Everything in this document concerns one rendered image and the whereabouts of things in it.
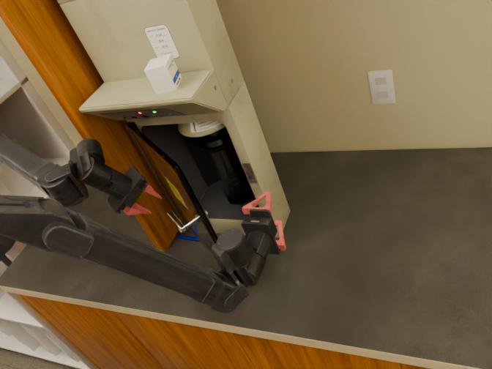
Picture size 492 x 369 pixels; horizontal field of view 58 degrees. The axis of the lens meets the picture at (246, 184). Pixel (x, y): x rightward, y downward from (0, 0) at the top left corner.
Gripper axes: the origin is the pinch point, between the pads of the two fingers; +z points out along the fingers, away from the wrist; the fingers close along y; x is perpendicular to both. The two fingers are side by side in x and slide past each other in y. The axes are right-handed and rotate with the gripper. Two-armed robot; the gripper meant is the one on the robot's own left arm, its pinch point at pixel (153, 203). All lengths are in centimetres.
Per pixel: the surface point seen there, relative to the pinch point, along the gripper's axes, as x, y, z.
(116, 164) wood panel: -21.5, 0.2, -2.9
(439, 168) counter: 20, -55, 62
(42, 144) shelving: -129, 30, 17
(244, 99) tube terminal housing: -0.7, -34.0, 4.1
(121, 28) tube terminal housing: -11.3, -28.8, -26.5
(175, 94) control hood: 5.5, -24.2, -15.5
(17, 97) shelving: -124, 15, -6
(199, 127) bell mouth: -7.0, -21.8, 2.3
